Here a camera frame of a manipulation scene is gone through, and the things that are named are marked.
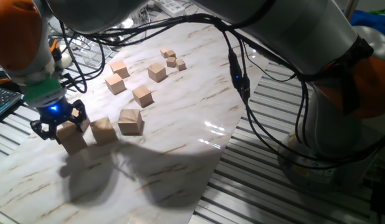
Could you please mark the black computer keyboard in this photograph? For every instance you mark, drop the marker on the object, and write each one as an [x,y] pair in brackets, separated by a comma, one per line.
[4,101]

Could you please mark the large wooden cube block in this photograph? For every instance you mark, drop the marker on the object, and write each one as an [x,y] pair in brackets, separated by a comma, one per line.
[130,122]
[115,83]
[142,96]
[85,125]
[157,71]
[120,69]
[71,140]
[102,131]

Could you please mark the white round object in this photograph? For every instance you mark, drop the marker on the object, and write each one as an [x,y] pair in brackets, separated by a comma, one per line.
[65,59]

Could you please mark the small wooden cube block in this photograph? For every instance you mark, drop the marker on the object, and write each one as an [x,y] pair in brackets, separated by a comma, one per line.
[171,53]
[171,62]
[180,64]
[164,52]

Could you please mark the blue bag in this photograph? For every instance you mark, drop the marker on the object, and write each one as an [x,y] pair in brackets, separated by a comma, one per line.
[370,21]

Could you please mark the white power strip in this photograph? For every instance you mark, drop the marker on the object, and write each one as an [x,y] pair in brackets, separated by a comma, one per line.
[172,7]

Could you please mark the clear plastic container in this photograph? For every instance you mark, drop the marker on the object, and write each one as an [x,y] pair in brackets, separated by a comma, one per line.
[91,54]

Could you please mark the white marble pattern mat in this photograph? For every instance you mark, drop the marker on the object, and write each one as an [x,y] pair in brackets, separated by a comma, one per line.
[186,102]

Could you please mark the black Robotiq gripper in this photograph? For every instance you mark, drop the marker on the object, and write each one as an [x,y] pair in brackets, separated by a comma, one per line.
[55,114]

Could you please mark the green cloth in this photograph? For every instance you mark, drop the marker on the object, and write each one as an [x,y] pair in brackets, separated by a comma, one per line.
[381,12]

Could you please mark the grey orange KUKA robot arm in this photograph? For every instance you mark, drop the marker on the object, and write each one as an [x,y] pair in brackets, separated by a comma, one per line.
[289,37]

